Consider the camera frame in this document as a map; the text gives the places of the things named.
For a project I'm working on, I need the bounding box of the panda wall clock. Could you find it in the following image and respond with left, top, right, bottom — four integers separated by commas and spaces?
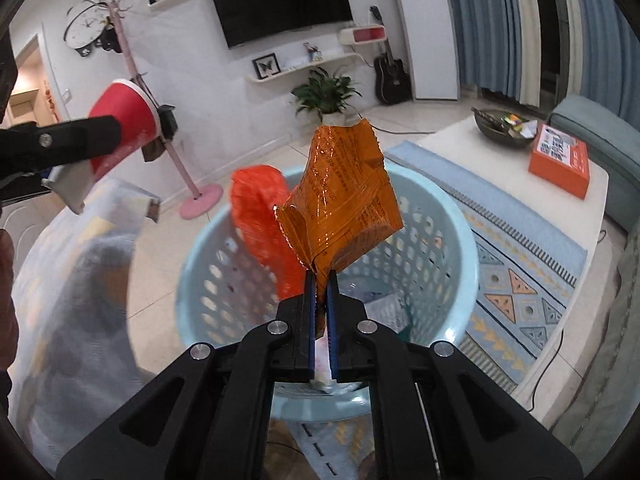
65, 0, 112, 57

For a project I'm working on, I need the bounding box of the red paper cup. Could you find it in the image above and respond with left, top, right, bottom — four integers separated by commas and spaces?
87, 78, 164, 186

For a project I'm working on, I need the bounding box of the blue grey sofa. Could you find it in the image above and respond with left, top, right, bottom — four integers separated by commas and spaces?
547, 93, 640, 467

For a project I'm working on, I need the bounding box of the wall television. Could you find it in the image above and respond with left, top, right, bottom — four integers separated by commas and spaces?
206, 0, 354, 50

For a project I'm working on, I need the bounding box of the pink coat rack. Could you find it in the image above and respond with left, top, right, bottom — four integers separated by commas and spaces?
102, 0, 225, 220

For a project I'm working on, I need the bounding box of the light blue plastic basket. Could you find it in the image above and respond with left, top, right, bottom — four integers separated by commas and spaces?
175, 160, 480, 424

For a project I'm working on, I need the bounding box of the dark bowl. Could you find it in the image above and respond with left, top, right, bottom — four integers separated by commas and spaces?
471, 106, 539, 150

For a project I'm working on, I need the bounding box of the red white wall box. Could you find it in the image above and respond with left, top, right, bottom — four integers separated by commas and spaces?
338, 24, 388, 46

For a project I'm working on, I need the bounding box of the potted green plant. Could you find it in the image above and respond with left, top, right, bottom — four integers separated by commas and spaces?
290, 67, 364, 124

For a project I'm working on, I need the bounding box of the white coffee table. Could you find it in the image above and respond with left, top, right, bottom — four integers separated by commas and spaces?
417, 110, 610, 432

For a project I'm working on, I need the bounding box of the orange box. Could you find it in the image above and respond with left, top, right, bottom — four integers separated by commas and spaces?
528, 123, 591, 200

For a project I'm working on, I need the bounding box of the orange plastic bag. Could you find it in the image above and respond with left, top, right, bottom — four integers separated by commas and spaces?
229, 163, 307, 301

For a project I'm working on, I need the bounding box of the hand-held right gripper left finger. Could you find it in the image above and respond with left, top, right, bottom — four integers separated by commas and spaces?
56, 270, 319, 480

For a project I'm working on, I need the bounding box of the black floor cable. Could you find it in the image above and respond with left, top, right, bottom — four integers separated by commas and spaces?
349, 107, 436, 136

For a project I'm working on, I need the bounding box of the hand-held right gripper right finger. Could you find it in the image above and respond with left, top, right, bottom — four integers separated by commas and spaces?
326, 269, 585, 480

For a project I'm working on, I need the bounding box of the small black bag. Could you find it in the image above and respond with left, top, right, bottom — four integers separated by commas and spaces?
157, 104, 177, 141

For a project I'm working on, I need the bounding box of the low white wall shelf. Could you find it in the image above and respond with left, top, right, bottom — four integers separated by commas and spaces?
244, 52, 362, 85

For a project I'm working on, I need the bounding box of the orange snack wrapper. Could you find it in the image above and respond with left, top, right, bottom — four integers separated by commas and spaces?
274, 118, 405, 276

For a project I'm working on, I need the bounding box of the cream curtain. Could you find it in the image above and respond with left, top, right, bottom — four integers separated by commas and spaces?
505, 0, 544, 109
547, 0, 586, 106

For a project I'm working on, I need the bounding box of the framed butterfly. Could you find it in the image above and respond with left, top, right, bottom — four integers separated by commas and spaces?
252, 53, 280, 80

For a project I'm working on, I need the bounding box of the blue white milk carton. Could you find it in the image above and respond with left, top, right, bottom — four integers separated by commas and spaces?
362, 292, 411, 336

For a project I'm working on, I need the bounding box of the brown tote bag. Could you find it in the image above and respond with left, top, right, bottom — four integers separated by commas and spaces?
141, 137, 166, 164

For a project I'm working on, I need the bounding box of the grey white packet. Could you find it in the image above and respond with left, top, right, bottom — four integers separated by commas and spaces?
42, 162, 97, 216

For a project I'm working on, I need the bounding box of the white standing air conditioner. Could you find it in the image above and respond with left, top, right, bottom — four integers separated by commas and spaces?
387, 0, 460, 102

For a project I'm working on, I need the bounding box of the black guitar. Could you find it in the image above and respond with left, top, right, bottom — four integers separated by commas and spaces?
369, 5, 412, 106

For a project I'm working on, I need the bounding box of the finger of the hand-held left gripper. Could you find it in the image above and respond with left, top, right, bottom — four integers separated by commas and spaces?
0, 170, 52, 204
0, 114, 123, 174

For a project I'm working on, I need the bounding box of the person's left forearm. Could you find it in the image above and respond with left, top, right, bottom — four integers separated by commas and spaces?
0, 230, 21, 411

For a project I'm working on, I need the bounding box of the black hat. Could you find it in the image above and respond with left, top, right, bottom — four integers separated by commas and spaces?
97, 24, 124, 55

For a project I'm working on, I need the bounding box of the blue curtain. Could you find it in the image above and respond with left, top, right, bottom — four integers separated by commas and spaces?
575, 0, 640, 122
440, 0, 524, 104

